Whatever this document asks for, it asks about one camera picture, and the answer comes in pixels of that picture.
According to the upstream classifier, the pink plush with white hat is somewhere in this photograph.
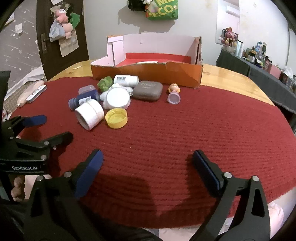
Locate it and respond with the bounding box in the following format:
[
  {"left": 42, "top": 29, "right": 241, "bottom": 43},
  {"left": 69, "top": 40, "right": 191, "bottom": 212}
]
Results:
[{"left": 54, "top": 8, "right": 70, "bottom": 24}]

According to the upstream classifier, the black bag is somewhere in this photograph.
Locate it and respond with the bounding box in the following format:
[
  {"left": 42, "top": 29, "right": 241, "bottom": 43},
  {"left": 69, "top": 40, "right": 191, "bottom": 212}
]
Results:
[{"left": 128, "top": 0, "right": 148, "bottom": 11}]

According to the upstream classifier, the pink rabbit plush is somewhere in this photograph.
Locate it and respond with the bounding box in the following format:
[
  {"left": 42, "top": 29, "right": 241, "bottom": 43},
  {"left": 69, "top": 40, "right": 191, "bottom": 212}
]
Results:
[{"left": 223, "top": 27, "right": 238, "bottom": 47}]

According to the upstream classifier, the green plush on door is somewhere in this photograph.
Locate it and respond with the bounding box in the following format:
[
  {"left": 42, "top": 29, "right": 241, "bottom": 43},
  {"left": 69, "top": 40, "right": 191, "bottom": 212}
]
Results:
[{"left": 69, "top": 13, "right": 80, "bottom": 29}]

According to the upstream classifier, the clear plastic box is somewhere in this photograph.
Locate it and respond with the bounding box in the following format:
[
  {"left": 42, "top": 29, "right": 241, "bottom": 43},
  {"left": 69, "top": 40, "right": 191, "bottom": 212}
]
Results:
[{"left": 78, "top": 85, "right": 96, "bottom": 95}]

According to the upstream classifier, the red knitted mat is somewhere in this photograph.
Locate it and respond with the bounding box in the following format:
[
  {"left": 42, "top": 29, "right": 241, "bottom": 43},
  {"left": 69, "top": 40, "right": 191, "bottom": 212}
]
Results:
[{"left": 9, "top": 75, "right": 293, "bottom": 230}]

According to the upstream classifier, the orange and white cardboard box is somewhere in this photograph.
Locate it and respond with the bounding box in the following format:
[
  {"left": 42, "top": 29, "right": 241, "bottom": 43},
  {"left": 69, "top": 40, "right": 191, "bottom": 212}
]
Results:
[{"left": 90, "top": 34, "right": 204, "bottom": 90}]

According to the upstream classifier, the beige hanging organiser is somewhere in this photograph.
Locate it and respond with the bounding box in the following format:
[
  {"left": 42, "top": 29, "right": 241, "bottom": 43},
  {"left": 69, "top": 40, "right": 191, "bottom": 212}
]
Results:
[{"left": 58, "top": 30, "right": 79, "bottom": 57}]

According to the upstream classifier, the pale pink cloth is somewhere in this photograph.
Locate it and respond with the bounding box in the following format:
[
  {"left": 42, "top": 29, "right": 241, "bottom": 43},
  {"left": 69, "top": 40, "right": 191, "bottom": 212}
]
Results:
[{"left": 266, "top": 201, "right": 285, "bottom": 234}]

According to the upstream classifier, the person's left hand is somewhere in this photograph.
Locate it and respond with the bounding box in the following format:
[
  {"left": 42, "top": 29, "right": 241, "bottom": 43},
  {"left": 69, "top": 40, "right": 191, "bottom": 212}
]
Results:
[{"left": 10, "top": 177, "right": 26, "bottom": 202}]

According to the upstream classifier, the white fluffy plush toy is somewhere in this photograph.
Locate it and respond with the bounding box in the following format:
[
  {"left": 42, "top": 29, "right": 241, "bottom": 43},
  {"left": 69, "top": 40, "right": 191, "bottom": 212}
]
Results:
[{"left": 100, "top": 83, "right": 134, "bottom": 110}]

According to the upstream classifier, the white round lid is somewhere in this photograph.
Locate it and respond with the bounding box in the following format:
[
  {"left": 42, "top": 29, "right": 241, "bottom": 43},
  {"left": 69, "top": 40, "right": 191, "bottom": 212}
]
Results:
[{"left": 105, "top": 88, "right": 131, "bottom": 110}]

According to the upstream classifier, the pink plush toy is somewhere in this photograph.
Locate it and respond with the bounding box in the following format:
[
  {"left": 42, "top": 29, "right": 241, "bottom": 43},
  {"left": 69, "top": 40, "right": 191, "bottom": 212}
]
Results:
[{"left": 61, "top": 22, "right": 73, "bottom": 39}]

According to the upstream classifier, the grey eyeshadow case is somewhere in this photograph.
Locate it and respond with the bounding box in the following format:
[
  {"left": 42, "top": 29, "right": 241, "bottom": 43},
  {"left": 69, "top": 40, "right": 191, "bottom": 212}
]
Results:
[{"left": 132, "top": 80, "right": 163, "bottom": 102}]

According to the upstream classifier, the yellow bottle cap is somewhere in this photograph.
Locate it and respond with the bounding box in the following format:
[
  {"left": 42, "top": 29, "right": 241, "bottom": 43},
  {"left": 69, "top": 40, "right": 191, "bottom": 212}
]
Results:
[{"left": 105, "top": 108, "right": 128, "bottom": 129}]

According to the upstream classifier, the pale pink case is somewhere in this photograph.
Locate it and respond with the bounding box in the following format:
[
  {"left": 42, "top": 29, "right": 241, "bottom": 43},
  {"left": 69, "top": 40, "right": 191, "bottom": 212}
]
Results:
[{"left": 16, "top": 80, "right": 45, "bottom": 107}]

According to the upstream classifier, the green plush toy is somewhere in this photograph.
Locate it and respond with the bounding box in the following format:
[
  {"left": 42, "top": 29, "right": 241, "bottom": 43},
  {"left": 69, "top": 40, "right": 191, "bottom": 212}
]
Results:
[{"left": 97, "top": 76, "right": 114, "bottom": 91}]

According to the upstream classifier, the side table with dark cloth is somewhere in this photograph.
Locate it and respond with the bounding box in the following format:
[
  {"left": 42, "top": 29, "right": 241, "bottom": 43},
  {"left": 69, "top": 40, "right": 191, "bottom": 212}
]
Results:
[{"left": 216, "top": 49, "right": 296, "bottom": 132}]

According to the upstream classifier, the metal door handle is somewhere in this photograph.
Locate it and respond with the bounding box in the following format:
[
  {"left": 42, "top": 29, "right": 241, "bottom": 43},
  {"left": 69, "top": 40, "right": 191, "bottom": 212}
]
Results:
[{"left": 41, "top": 34, "right": 50, "bottom": 55}]

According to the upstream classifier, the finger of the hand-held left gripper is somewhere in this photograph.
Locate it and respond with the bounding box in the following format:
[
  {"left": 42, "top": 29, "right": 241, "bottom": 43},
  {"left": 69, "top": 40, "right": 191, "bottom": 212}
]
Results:
[
  {"left": 2, "top": 115, "right": 48, "bottom": 139},
  {"left": 14, "top": 132, "right": 74, "bottom": 153}
]

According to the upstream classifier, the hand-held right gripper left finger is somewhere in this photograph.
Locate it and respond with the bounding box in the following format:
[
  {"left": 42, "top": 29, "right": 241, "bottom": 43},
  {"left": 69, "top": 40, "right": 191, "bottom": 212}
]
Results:
[{"left": 23, "top": 149, "right": 104, "bottom": 241}]

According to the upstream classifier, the green shopping bag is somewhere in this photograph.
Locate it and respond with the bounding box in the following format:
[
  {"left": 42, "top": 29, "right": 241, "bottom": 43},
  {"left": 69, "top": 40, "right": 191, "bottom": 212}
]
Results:
[{"left": 145, "top": 0, "right": 179, "bottom": 21}]

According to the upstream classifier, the white bottle with barcode label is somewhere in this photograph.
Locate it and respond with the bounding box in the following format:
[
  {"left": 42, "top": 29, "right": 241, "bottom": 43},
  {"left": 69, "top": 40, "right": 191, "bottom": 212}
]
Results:
[{"left": 114, "top": 75, "right": 139, "bottom": 88}]

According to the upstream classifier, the cluster of bottles and boxes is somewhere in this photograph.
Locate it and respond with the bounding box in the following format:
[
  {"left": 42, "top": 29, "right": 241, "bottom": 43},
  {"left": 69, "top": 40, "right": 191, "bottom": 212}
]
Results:
[{"left": 236, "top": 40, "right": 296, "bottom": 93}]

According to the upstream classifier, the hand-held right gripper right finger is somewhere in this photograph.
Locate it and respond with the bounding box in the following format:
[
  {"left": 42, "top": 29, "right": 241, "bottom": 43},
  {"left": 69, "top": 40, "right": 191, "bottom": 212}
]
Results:
[{"left": 192, "top": 149, "right": 271, "bottom": 241}]

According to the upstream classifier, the small doll figure toy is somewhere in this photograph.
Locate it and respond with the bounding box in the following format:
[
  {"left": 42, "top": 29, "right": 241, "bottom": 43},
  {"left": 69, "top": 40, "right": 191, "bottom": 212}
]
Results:
[{"left": 167, "top": 83, "right": 181, "bottom": 105}]

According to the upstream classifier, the wall mirror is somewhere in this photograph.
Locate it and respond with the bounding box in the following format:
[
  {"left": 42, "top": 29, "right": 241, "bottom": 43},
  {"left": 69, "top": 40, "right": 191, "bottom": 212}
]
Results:
[{"left": 215, "top": 0, "right": 240, "bottom": 47}]

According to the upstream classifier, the white cylindrical jar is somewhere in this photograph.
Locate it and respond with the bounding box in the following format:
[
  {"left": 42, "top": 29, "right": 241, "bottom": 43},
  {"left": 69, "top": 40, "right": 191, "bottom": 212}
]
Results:
[{"left": 74, "top": 100, "right": 105, "bottom": 131}]

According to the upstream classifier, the dark blue bottle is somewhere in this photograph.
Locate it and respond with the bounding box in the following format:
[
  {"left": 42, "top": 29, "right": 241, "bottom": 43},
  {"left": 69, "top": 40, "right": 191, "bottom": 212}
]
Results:
[{"left": 68, "top": 90, "right": 100, "bottom": 111}]

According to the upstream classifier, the white oval device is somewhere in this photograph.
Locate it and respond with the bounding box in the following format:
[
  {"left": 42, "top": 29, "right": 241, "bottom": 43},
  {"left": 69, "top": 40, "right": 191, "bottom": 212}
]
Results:
[{"left": 25, "top": 85, "right": 47, "bottom": 103}]

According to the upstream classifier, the white paper sheet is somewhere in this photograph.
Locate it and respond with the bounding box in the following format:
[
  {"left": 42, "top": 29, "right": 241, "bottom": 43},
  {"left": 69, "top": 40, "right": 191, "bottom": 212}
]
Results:
[{"left": 5, "top": 65, "right": 44, "bottom": 100}]

